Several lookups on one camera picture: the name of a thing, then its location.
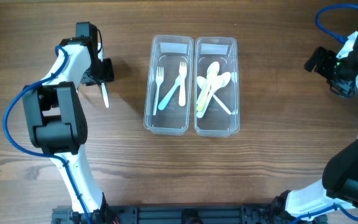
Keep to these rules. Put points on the clear plastic container left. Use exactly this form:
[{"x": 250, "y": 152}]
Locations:
[{"x": 168, "y": 51}]

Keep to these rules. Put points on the clear plastic container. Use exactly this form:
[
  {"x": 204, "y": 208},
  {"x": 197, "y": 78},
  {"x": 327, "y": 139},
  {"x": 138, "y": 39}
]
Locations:
[
  {"x": 168, "y": 51},
  {"x": 216, "y": 122}
]

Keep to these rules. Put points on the white plastic spoon slim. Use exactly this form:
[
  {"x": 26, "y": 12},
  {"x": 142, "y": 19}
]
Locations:
[{"x": 201, "y": 82}]

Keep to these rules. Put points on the yellow plastic fork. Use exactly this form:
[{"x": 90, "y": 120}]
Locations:
[{"x": 182, "y": 72}]

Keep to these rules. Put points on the clear plastic container right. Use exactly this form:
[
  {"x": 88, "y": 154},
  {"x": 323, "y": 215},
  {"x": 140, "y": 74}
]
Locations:
[{"x": 216, "y": 122}]

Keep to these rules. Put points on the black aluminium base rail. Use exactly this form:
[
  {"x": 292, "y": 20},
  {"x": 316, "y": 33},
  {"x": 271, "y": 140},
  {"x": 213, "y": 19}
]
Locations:
[{"x": 243, "y": 214}]

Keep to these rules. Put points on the yellow plastic spoon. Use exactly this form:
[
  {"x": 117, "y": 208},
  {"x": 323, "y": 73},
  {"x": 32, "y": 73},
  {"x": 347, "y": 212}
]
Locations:
[{"x": 212, "y": 73}]

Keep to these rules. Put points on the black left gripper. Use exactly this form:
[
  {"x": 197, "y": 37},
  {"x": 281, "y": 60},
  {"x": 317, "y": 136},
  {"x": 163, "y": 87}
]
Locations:
[{"x": 105, "y": 74}]

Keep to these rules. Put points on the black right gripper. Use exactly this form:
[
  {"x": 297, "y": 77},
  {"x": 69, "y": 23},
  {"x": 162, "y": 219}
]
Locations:
[{"x": 319, "y": 62}]

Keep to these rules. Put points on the white fork thick handle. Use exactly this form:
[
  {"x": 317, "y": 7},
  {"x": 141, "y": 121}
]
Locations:
[{"x": 164, "y": 102}]

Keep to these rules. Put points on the white plastic fork large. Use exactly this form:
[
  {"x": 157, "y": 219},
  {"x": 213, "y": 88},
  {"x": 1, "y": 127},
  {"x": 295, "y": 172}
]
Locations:
[{"x": 105, "y": 94}]

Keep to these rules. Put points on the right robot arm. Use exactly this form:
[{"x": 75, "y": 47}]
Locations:
[{"x": 337, "y": 190}]

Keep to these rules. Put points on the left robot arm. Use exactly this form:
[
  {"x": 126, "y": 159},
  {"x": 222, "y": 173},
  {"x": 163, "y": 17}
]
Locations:
[{"x": 57, "y": 124}]

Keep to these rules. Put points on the white plastic spoon thick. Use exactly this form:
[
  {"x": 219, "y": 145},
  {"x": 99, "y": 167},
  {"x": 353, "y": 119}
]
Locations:
[{"x": 205, "y": 104}]

